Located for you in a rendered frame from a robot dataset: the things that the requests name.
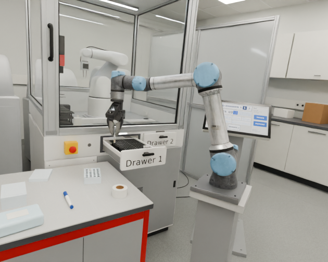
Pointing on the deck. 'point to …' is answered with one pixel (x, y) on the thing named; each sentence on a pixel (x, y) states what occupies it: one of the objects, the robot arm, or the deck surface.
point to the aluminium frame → (53, 69)
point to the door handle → (51, 42)
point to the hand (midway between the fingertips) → (114, 134)
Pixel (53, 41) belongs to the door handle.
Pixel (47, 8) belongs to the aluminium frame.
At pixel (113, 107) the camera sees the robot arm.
